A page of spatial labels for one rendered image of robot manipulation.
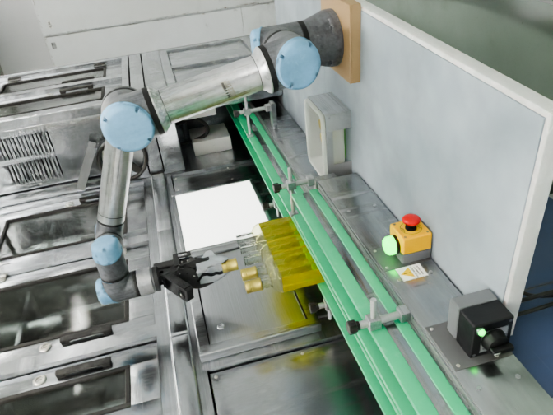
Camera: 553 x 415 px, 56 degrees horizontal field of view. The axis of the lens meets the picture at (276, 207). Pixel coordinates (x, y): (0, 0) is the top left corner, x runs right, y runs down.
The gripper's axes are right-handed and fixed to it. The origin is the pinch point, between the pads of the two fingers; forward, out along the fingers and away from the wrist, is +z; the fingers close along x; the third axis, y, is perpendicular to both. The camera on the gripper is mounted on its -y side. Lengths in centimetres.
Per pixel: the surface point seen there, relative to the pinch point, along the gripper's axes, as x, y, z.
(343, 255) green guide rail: -11.9, -23.5, 27.3
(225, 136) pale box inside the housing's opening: 5, 110, 18
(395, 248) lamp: -18, -33, 36
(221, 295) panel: 13.2, 4.4, -2.5
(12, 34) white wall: -10, 418, -128
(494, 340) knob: -18, -65, 39
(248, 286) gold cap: -0.4, -11.7, 4.6
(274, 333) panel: 13.2, -17.2, 8.6
